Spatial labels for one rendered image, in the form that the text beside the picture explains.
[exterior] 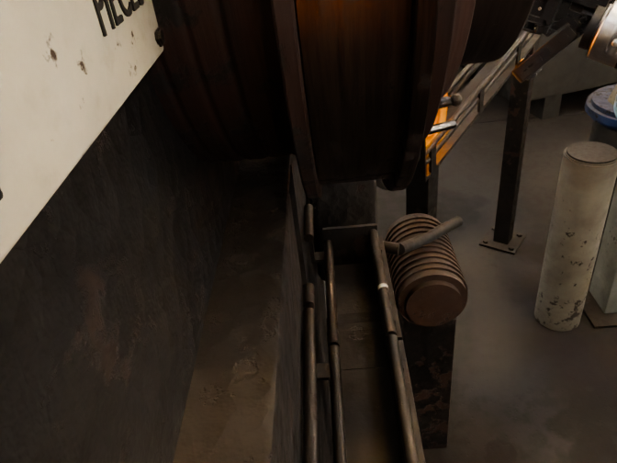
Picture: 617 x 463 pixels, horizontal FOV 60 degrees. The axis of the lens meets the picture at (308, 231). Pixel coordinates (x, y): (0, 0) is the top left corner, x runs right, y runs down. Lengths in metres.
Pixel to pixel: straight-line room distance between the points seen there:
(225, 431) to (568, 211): 1.20
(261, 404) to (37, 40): 0.23
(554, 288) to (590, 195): 0.30
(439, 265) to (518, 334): 0.69
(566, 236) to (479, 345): 0.37
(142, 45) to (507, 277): 1.62
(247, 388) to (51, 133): 0.22
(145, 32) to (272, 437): 0.22
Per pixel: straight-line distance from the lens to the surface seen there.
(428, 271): 0.96
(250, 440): 0.32
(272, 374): 0.35
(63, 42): 0.19
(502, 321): 1.66
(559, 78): 2.83
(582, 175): 1.38
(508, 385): 1.50
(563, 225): 1.45
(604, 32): 0.90
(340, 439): 0.53
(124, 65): 0.24
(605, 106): 1.92
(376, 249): 0.70
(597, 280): 1.75
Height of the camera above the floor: 1.13
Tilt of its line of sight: 34 degrees down
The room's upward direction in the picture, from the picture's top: 7 degrees counter-clockwise
